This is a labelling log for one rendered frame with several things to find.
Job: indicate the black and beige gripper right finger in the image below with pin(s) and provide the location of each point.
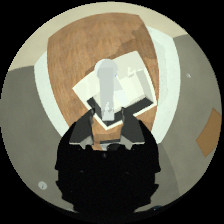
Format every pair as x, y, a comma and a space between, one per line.
136, 136

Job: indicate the white square sink basin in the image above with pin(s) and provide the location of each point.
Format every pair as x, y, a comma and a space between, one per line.
137, 87

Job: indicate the grey mixer tap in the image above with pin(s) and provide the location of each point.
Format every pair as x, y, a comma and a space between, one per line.
104, 70

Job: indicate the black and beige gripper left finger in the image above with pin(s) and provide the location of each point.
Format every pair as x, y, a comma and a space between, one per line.
76, 137

